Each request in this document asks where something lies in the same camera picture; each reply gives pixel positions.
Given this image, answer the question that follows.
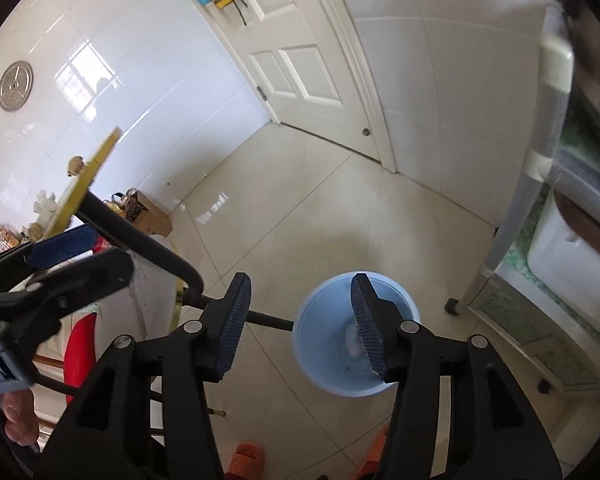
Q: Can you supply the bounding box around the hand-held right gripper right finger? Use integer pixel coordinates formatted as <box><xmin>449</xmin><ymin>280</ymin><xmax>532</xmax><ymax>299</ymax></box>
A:
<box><xmin>349</xmin><ymin>273</ymin><xmax>564</xmax><ymax>480</ymax></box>

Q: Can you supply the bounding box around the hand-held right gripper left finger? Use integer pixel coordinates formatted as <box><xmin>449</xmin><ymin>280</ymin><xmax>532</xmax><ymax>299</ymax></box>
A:
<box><xmin>32</xmin><ymin>272</ymin><xmax>254</xmax><ymax>480</ymax></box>

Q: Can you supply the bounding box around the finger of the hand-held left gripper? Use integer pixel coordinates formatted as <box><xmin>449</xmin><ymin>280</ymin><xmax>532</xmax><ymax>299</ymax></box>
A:
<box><xmin>0</xmin><ymin>224</ymin><xmax>101</xmax><ymax>295</ymax></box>
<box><xmin>0</xmin><ymin>249</ymin><xmax>135</xmax><ymax>326</ymax></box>

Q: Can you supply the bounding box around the blue plastic bin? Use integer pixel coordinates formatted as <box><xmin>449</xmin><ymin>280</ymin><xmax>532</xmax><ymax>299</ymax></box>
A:
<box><xmin>292</xmin><ymin>271</ymin><xmax>421</xmax><ymax>399</ymax></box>

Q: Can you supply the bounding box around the person's left hand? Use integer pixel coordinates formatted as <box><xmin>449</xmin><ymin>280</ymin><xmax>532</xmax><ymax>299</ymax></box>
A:
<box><xmin>2</xmin><ymin>388</ymin><xmax>41</xmax><ymax>447</ymax></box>

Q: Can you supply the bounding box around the clear plastic wrapper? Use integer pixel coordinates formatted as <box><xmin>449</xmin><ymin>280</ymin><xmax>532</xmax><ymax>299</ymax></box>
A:
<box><xmin>33</xmin><ymin>189</ymin><xmax>61</xmax><ymax>219</ymax></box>

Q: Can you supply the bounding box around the yellow printed packet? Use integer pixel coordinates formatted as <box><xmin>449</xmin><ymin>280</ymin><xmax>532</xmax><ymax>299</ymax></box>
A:
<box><xmin>0</xmin><ymin>225</ymin><xmax>22</xmax><ymax>257</ymax></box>

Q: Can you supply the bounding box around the white printed sack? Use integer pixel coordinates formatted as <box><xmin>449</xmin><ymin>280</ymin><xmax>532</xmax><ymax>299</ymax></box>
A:
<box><xmin>87</xmin><ymin>237</ymin><xmax>191</xmax><ymax>362</ymax></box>

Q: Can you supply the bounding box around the red plastic stool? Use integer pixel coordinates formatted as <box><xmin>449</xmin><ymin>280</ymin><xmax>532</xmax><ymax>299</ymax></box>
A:
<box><xmin>63</xmin><ymin>310</ymin><xmax>101</xmax><ymax>407</ymax></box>

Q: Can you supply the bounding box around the cardboard box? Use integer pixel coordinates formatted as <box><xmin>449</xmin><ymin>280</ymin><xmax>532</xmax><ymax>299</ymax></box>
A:
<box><xmin>129</xmin><ymin>189</ymin><xmax>174</xmax><ymax>237</ymax></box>

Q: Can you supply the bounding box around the round marble table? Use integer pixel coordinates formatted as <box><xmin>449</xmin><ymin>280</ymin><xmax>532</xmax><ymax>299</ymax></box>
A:
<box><xmin>30</xmin><ymin>125</ymin><xmax>297</xmax><ymax>334</ymax></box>

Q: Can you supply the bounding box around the orange slipper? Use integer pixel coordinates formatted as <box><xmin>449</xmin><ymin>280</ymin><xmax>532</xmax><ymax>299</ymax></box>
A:
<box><xmin>223</xmin><ymin>441</ymin><xmax>267</xmax><ymax>480</ymax></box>
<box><xmin>354</xmin><ymin>425</ymin><xmax>394</xmax><ymax>480</ymax></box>

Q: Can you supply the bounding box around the white panel door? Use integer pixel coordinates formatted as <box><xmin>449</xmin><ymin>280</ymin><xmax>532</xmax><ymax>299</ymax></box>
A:
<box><xmin>214</xmin><ymin>0</ymin><xmax>399</xmax><ymax>174</ymax></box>

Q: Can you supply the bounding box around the round silver wall clock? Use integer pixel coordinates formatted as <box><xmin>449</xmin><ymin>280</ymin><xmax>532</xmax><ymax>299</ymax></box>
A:
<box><xmin>0</xmin><ymin>60</ymin><xmax>34</xmax><ymax>112</ymax></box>

